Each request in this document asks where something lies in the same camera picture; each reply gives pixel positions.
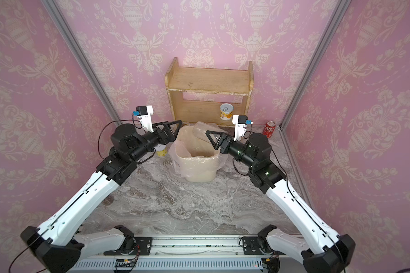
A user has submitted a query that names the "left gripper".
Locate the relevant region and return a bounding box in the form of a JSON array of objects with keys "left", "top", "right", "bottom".
[{"left": 129, "top": 120, "right": 183, "bottom": 164}]

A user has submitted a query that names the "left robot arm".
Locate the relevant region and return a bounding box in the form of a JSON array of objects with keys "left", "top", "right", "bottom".
[{"left": 20, "top": 120, "right": 182, "bottom": 273}]

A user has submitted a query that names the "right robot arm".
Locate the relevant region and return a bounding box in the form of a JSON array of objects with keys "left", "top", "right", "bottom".
[{"left": 206, "top": 130, "right": 356, "bottom": 273}]

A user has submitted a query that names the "yellow can on floor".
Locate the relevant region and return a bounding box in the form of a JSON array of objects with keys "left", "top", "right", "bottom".
[{"left": 155, "top": 144, "right": 167, "bottom": 157}]

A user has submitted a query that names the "beige trash bin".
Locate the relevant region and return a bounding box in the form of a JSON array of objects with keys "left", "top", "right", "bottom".
[{"left": 174, "top": 124, "right": 222, "bottom": 183}]

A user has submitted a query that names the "yellow can on shelf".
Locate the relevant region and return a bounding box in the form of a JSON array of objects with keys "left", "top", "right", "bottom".
[{"left": 219, "top": 103, "right": 234, "bottom": 121}]

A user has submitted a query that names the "red cola can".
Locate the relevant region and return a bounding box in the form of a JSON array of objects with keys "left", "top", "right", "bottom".
[{"left": 262, "top": 121, "right": 276, "bottom": 138}]

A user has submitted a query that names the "wooden two-tier shelf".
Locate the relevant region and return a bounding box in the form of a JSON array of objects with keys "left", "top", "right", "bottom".
[{"left": 165, "top": 58, "right": 254, "bottom": 127}]

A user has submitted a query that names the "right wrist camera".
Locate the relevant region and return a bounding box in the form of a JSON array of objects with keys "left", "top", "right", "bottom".
[{"left": 232, "top": 115, "right": 253, "bottom": 141}]

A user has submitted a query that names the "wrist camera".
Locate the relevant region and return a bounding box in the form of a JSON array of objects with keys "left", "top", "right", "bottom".
[
  {"left": 232, "top": 115, "right": 253, "bottom": 141},
  {"left": 133, "top": 105, "right": 154, "bottom": 133}
]

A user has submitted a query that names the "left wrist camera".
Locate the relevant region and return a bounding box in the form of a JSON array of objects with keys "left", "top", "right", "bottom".
[{"left": 133, "top": 105, "right": 154, "bottom": 133}]

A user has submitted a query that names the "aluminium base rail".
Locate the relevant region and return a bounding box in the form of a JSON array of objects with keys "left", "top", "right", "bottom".
[{"left": 47, "top": 234, "right": 349, "bottom": 273}]

